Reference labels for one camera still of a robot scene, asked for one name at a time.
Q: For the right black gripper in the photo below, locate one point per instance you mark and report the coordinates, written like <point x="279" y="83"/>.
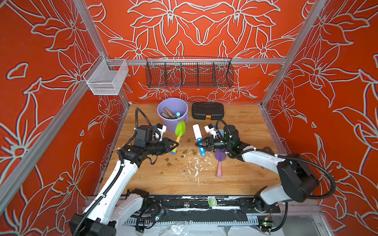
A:
<point x="212" y="143"/>

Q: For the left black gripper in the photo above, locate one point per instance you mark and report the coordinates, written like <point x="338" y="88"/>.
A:
<point x="165" y="141"/>

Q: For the purple trowel pink handle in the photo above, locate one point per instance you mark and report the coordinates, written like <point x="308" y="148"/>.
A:
<point x="220" y="156"/>

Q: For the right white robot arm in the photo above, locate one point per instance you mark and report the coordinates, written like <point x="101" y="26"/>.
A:
<point x="297" y="179"/>

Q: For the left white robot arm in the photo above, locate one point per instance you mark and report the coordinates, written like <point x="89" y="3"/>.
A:
<point x="101" y="218"/>

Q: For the purple plastic bucket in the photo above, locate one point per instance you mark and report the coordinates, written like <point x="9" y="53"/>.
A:
<point x="171" y="111"/>

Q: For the black plastic tool case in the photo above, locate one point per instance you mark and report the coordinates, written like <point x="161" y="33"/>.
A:
<point x="207" y="111"/>

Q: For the green round sticker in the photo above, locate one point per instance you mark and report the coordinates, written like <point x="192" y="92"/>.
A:
<point x="212" y="202"/>

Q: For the black hex key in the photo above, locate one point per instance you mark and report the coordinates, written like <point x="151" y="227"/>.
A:
<point x="268" y="149"/>

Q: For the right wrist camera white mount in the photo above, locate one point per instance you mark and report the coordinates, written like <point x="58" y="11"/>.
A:
<point x="211" y="130"/>

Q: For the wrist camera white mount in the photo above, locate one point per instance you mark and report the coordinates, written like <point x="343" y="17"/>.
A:
<point x="211" y="130"/>
<point x="161" y="128"/>

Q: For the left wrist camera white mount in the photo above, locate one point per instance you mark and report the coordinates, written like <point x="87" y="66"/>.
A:
<point x="161" y="128"/>

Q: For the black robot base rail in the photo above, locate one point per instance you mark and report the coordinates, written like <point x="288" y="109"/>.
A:
<point x="194" y="209"/>

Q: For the black wire wall basket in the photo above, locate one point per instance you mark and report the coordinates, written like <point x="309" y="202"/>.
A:
<point x="189" y="72"/>

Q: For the white wire mesh basket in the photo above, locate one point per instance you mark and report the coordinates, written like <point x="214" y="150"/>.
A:
<point x="105" y="76"/>

